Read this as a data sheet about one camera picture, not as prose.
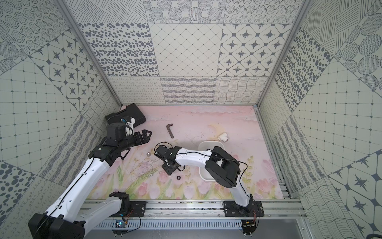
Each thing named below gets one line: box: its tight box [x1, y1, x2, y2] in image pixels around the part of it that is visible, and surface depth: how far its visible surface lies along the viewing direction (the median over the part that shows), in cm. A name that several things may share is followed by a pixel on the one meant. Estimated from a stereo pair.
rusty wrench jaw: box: [166, 123, 175, 139], surface depth 107 cm
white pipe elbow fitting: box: [217, 132, 229, 143], surface depth 102 cm
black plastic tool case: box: [105, 103, 147, 127], surface depth 113 cm
